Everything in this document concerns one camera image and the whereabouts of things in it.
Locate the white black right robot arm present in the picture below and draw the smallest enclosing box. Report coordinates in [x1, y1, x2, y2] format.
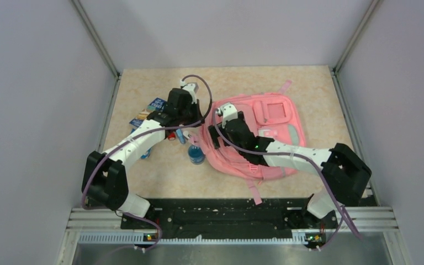
[213, 110, 372, 227]

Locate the light blue eraser stick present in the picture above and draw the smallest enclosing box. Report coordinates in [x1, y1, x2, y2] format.
[175, 129, 186, 144]

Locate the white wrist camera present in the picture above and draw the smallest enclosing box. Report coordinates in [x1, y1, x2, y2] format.
[216, 102, 238, 123]
[180, 80, 199, 104]

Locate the aluminium corner post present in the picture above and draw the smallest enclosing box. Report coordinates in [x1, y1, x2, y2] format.
[70, 0, 121, 80]
[332, 0, 383, 76]

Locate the right aluminium corner post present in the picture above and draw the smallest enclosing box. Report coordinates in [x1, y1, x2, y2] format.
[332, 0, 383, 76]

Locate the treehouse paperback book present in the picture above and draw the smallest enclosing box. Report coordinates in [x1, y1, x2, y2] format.
[129, 98, 167, 129]

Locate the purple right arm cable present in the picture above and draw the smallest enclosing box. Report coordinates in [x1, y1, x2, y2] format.
[211, 108, 363, 242]

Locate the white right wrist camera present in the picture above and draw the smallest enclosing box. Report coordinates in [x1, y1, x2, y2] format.
[216, 102, 238, 123]

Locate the red black stamp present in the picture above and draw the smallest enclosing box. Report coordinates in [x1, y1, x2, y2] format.
[167, 132, 176, 141]

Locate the pink student backpack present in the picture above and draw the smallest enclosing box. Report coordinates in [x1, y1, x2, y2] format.
[189, 81, 306, 205]

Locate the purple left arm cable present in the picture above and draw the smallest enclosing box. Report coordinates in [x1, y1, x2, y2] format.
[81, 75, 213, 253]

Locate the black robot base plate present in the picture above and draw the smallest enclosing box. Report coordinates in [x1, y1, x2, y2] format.
[120, 197, 339, 240]

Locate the white mini stapler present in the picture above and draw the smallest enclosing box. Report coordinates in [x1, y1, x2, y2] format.
[183, 131, 194, 143]

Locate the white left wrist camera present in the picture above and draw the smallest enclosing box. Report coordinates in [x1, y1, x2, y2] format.
[180, 80, 199, 104]

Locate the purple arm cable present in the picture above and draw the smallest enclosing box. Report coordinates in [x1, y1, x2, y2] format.
[81, 75, 213, 253]
[211, 108, 363, 242]

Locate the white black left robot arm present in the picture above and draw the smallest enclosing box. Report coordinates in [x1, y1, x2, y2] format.
[81, 83, 202, 228]

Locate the blue round lidded container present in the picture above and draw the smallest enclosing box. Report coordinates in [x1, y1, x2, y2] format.
[187, 145, 205, 165]

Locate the left aluminium corner post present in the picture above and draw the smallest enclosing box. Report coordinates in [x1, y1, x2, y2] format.
[70, 0, 121, 80]

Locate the blue paperback book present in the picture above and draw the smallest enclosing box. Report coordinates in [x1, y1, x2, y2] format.
[130, 128, 153, 160]

